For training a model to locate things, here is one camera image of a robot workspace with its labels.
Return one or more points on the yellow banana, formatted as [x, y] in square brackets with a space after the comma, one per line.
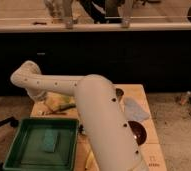
[89, 160]

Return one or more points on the white handled dish brush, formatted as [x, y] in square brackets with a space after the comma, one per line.
[81, 130]

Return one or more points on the teal sponge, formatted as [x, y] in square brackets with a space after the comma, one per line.
[50, 139]

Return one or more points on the green cucumber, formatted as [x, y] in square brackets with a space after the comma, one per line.
[66, 107]

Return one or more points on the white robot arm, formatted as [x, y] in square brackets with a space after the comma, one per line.
[110, 136]

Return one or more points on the green plastic tray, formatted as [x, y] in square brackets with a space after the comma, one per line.
[26, 152]

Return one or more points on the white yellowish gripper body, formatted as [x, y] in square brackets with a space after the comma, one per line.
[49, 103]

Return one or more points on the metal cup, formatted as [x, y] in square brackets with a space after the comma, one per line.
[119, 93]

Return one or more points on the light blue cloth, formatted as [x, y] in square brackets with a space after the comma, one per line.
[133, 111]

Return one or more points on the dark brown bowl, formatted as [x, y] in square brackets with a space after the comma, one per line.
[138, 131]

